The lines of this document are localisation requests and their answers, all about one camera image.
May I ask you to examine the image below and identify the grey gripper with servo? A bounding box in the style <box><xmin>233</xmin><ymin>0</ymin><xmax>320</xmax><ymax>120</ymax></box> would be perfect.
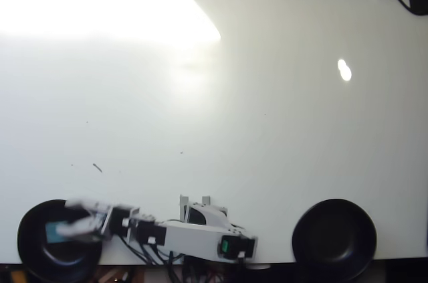
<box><xmin>55</xmin><ymin>198</ymin><xmax>140</xmax><ymax>242</ymax></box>

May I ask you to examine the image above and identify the blue foam cube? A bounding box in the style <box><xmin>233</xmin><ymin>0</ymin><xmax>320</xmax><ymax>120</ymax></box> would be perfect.
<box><xmin>45</xmin><ymin>221</ymin><xmax>70</xmax><ymax>244</ymax></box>

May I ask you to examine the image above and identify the black round bowl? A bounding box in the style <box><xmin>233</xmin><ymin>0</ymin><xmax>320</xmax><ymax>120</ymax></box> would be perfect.
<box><xmin>291</xmin><ymin>198</ymin><xmax>378</xmax><ymax>282</ymax></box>
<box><xmin>17</xmin><ymin>199</ymin><xmax>103</xmax><ymax>283</ymax></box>

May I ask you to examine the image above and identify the black servo cable loop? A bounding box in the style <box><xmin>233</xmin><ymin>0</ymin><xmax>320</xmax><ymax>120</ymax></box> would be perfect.
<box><xmin>120</xmin><ymin>238</ymin><xmax>160</xmax><ymax>266</ymax></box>

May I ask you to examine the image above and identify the black cable bundle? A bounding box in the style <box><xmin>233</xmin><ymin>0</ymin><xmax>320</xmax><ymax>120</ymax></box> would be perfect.
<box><xmin>159</xmin><ymin>252</ymin><xmax>210</xmax><ymax>283</ymax></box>

